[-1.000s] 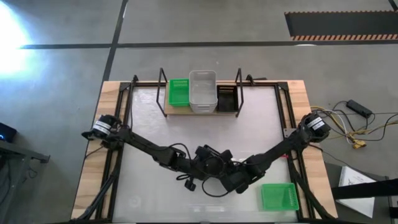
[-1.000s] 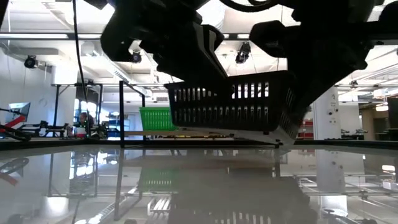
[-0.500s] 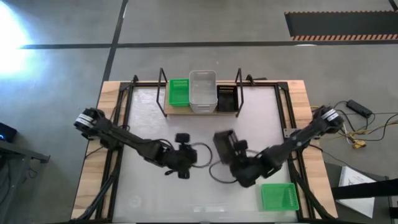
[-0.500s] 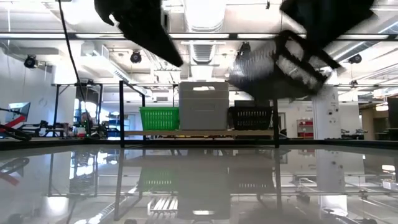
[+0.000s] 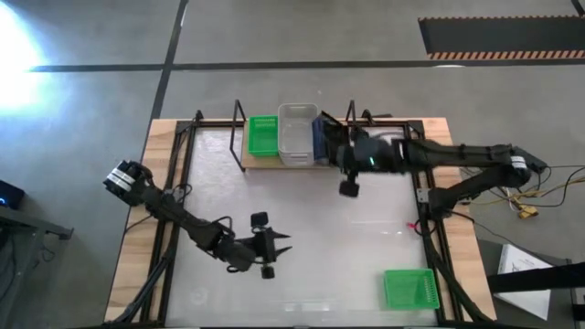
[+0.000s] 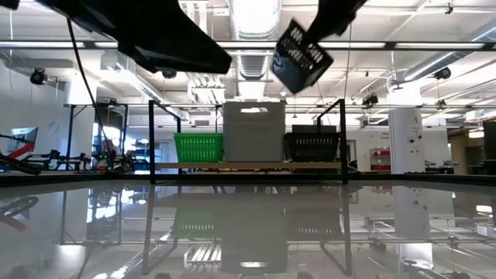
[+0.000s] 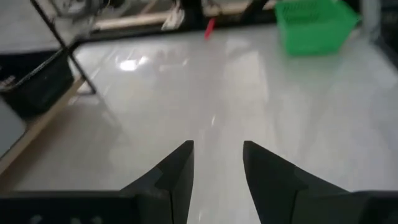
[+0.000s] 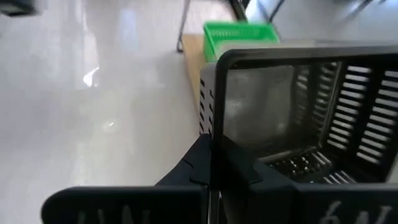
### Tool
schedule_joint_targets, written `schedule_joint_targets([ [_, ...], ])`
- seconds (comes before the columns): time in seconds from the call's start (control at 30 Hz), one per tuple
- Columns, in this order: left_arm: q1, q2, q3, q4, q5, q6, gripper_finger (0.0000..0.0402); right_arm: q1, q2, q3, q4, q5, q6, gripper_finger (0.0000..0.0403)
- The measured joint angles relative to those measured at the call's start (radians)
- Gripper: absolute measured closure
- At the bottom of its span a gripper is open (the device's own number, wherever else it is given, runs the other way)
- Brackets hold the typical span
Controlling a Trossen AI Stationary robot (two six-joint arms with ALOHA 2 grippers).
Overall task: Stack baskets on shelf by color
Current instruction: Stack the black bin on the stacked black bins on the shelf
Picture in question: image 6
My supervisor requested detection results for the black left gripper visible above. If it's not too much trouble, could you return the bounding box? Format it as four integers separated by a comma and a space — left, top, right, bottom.
38, 0, 233, 74

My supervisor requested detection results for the black overhead light bar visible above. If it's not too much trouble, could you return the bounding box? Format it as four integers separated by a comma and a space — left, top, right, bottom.
0, 40, 496, 52

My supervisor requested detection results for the dark grey box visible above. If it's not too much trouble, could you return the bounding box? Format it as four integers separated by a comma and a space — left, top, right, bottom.
292, 124, 337, 134

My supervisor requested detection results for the blue storage rack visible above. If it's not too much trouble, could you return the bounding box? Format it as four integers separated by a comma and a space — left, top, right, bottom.
131, 138, 164, 171

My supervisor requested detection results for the white column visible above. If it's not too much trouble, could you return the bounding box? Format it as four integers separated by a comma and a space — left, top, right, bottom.
388, 85, 424, 174

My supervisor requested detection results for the person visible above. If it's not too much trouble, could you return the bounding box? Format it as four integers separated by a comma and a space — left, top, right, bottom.
100, 138, 119, 171

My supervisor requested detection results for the red storage rack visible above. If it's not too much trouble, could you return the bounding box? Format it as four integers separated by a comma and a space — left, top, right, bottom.
369, 148, 392, 172

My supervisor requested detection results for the computer monitor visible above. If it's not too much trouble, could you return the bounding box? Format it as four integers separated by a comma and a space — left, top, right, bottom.
10, 126, 39, 153

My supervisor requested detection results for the dark cabinet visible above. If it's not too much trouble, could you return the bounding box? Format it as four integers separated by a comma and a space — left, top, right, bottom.
482, 120, 496, 175

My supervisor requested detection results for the silver ceiling duct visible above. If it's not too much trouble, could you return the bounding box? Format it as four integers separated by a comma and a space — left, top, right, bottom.
402, 19, 496, 82
227, 0, 283, 41

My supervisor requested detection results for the white rectangular air duct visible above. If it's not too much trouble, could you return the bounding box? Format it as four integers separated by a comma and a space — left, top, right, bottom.
99, 52, 166, 105

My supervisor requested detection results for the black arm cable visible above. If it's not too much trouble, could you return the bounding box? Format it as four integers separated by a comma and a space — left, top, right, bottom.
66, 18, 115, 168

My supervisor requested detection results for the wooden shelf black metal frame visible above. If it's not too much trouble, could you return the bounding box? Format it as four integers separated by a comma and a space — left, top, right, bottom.
148, 98, 349, 186

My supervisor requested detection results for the black background rig frame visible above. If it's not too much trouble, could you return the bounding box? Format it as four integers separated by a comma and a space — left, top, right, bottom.
64, 101, 130, 171

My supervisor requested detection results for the black table frame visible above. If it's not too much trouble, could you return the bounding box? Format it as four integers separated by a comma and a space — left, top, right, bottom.
0, 170, 496, 188

